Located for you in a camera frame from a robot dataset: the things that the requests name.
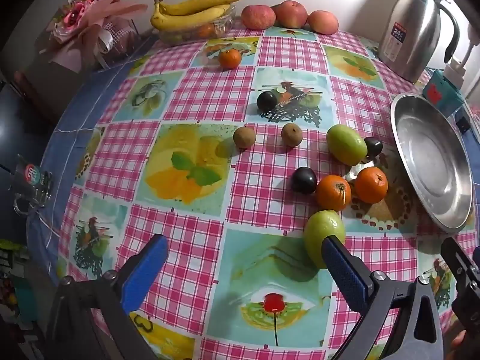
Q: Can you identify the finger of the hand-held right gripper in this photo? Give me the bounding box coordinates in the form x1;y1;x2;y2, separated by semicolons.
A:
440;237;480;289

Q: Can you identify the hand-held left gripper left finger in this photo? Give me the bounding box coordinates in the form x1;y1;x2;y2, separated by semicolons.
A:
45;233;169;360

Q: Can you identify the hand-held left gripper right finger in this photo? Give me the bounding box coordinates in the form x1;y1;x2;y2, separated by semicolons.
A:
320;234;445;360

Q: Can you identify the green mango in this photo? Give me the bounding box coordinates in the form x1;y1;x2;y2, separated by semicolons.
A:
303;210;346;270

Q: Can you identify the orange tangerine with stem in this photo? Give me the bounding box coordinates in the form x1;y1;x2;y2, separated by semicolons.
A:
316;175;352;212

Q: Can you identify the dark purple plum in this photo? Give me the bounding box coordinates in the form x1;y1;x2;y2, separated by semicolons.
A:
256;91;278;112
364;137;384;159
292;167;317;195

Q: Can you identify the stainless steel basin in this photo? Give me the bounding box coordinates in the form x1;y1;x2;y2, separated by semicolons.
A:
390;92;475;233

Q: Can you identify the green jujube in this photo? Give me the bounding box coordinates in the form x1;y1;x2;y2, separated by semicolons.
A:
326;124;368;166

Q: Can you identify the brown kiwi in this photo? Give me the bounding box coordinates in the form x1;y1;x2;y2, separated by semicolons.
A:
233;127;257;149

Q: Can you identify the metal keyring with tag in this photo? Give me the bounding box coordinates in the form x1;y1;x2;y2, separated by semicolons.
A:
8;154;55;216

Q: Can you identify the teal box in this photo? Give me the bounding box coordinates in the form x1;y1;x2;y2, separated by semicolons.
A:
422;69;466;115

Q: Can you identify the pink checkered printed tablecloth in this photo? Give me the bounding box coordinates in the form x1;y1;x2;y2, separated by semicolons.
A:
56;22;480;360

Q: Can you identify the white charger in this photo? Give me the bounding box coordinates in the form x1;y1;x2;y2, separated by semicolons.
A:
444;24;479;80

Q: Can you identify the stainless steel thermos jug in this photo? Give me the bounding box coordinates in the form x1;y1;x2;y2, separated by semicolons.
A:
377;0;461;84

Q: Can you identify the clear plastic container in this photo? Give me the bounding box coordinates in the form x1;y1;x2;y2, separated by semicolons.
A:
157;4;237;46

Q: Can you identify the red apple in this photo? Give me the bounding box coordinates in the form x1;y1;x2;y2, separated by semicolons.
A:
307;10;339;35
241;4;276;31
275;0;309;29

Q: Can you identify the pink flower bouquet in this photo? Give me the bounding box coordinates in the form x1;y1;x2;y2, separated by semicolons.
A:
49;0;149;70

